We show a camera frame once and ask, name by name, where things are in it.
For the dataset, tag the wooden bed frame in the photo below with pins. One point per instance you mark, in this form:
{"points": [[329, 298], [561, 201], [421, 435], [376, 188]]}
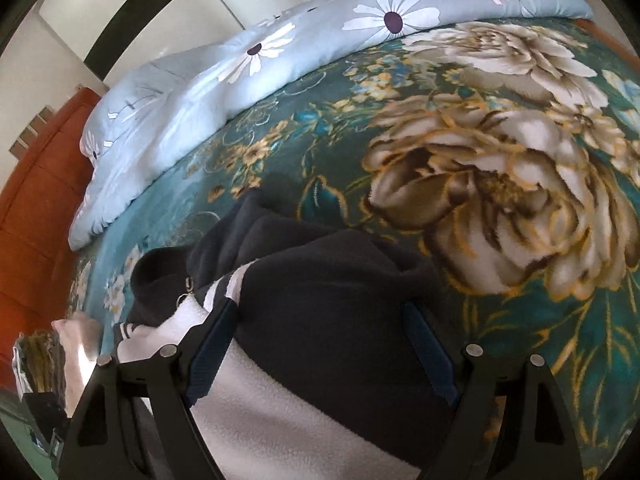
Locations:
{"points": [[607, 35]]}

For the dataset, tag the black and white fleece jacket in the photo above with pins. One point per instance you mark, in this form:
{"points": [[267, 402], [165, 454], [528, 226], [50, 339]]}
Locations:
{"points": [[330, 300]]}

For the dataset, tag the orange headboard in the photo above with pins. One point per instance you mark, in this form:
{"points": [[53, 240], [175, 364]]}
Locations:
{"points": [[40, 220]]}

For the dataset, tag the white wardrobe with black stripe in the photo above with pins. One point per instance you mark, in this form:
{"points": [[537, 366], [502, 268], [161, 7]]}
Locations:
{"points": [[150, 5]]}

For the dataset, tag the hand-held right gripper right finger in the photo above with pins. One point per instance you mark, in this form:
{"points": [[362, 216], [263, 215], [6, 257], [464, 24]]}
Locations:
{"points": [[431, 355]]}

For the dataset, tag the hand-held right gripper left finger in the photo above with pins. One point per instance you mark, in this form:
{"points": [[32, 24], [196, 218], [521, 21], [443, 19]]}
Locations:
{"points": [[212, 355]]}

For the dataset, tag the person's left hand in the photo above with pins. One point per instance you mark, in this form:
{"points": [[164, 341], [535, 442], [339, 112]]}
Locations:
{"points": [[77, 347]]}

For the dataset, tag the teal floral blanket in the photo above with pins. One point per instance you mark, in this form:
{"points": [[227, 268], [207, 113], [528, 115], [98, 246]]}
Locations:
{"points": [[500, 170]]}

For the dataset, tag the light blue daisy quilt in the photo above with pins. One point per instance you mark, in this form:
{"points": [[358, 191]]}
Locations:
{"points": [[200, 95]]}

